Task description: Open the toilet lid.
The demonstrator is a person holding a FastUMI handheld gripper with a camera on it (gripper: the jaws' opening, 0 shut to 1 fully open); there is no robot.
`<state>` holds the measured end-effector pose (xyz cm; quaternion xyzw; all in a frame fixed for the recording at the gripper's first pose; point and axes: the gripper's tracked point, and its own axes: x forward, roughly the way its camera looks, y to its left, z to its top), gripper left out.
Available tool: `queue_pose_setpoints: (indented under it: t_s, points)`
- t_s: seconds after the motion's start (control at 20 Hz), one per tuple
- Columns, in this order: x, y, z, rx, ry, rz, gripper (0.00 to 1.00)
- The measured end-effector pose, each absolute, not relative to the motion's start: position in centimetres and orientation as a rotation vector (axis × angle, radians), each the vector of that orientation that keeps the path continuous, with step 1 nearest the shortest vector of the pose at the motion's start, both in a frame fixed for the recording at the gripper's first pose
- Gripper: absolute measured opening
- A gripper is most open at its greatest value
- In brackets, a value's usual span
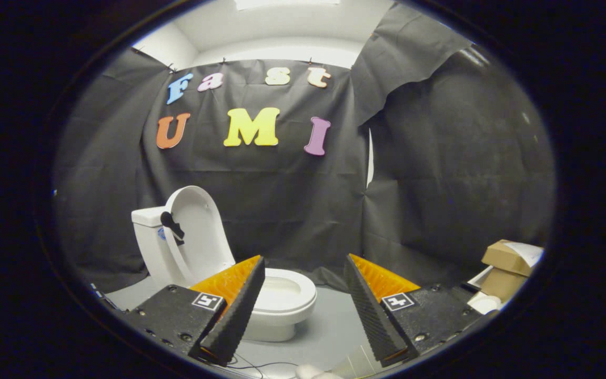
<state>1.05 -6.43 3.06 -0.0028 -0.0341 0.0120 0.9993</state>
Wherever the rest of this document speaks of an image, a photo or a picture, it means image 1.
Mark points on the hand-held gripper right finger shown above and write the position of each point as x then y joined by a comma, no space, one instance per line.
370,313

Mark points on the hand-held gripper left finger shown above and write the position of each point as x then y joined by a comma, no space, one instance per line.
237,313

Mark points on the white toilet lid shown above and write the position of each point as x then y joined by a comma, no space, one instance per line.
203,237

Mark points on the white toilet seat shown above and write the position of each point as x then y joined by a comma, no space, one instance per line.
305,302

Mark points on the white toilet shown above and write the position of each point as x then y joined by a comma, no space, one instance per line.
150,258

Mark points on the white flat tray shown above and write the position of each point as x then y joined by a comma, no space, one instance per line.
479,278

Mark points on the white round object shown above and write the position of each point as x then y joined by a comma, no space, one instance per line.
486,303

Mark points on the black backdrop cloth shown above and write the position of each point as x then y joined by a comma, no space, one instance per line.
282,195

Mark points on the brown cardboard box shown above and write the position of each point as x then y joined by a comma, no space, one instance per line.
500,284
508,258

